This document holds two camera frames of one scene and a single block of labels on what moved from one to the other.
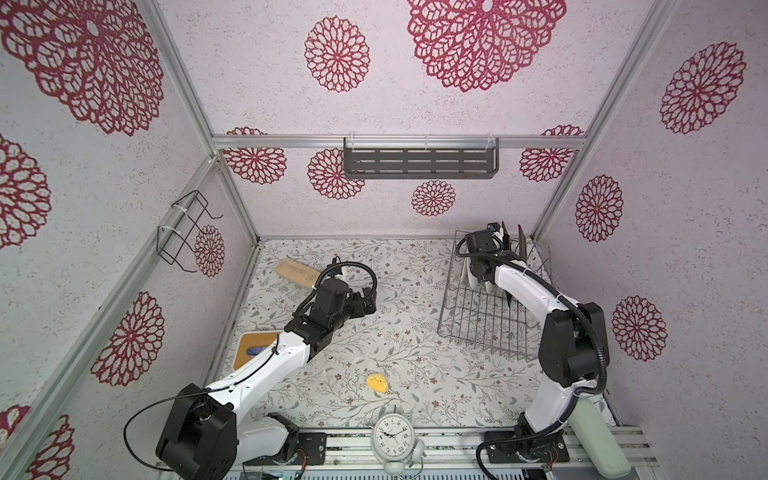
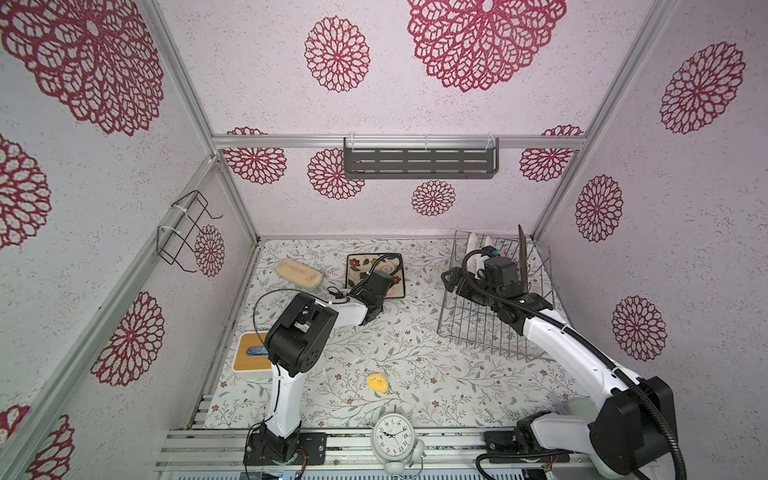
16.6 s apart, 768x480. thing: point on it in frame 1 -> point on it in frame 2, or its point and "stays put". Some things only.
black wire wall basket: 175,240 stays put
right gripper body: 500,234 -> 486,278
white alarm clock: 394,443 stays put
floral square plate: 506,238 -> 391,263
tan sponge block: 296,272 stays put
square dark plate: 522,244 stays put
